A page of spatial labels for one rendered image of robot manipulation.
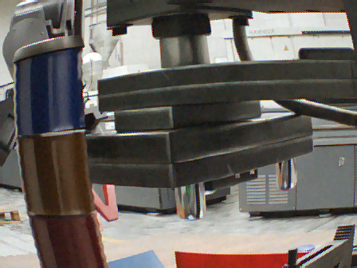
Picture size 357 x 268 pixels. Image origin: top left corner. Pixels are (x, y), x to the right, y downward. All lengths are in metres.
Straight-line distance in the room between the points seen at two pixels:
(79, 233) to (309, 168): 5.88
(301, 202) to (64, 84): 5.99
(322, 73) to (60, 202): 0.22
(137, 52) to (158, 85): 10.10
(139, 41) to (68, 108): 10.32
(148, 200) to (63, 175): 7.35
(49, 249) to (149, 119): 0.27
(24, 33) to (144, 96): 0.18
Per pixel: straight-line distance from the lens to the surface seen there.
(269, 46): 6.38
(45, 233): 0.31
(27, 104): 0.30
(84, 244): 0.31
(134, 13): 0.58
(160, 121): 0.55
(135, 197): 7.79
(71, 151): 0.31
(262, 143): 0.58
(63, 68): 0.30
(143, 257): 0.72
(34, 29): 0.68
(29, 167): 0.31
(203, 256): 0.97
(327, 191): 6.05
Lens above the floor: 1.17
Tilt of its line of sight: 3 degrees down
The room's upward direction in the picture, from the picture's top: 5 degrees counter-clockwise
